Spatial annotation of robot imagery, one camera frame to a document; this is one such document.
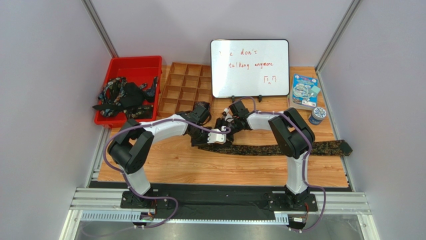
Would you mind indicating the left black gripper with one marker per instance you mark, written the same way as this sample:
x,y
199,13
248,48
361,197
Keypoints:
x,y
202,136

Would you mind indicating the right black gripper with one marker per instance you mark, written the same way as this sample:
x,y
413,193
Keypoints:
x,y
230,124

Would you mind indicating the black gold key pattern tie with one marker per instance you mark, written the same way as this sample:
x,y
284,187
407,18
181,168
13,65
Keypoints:
x,y
339,148

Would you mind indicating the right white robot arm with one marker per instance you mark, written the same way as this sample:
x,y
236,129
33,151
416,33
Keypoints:
x,y
293,136

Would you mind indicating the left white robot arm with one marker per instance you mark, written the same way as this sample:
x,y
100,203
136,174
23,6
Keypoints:
x,y
130,148

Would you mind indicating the rolled dark tie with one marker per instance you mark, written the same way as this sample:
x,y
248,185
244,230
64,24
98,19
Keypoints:
x,y
203,104

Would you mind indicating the white whiteboard with red writing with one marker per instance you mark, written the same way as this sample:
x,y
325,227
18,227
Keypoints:
x,y
250,67

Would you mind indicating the brown compartment tray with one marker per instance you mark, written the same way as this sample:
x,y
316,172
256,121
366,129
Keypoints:
x,y
186,84

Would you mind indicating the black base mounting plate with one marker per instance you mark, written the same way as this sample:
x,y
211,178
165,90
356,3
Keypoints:
x,y
217,202

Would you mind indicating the blue packaged item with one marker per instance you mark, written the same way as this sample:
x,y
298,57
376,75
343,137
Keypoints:
x,y
304,92

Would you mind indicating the black plain tie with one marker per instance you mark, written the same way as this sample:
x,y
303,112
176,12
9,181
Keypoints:
x,y
119,96

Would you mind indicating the blue round tin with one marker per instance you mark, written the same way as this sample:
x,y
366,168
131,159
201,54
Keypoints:
x,y
318,114

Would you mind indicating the red plastic bin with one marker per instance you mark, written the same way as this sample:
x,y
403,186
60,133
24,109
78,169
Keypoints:
x,y
139,70

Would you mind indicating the blue floral pattern tie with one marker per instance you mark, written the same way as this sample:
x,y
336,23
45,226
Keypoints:
x,y
147,109

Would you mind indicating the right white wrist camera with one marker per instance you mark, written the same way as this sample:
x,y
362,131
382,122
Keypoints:
x,y
227,115

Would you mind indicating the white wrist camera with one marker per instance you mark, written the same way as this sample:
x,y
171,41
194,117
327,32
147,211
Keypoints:
x,y
227,115
216,137

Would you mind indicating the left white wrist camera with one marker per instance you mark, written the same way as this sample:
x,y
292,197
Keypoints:
x,y
216,137

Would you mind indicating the aluminium frame rail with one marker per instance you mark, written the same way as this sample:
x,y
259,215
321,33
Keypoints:
x,y
110,211

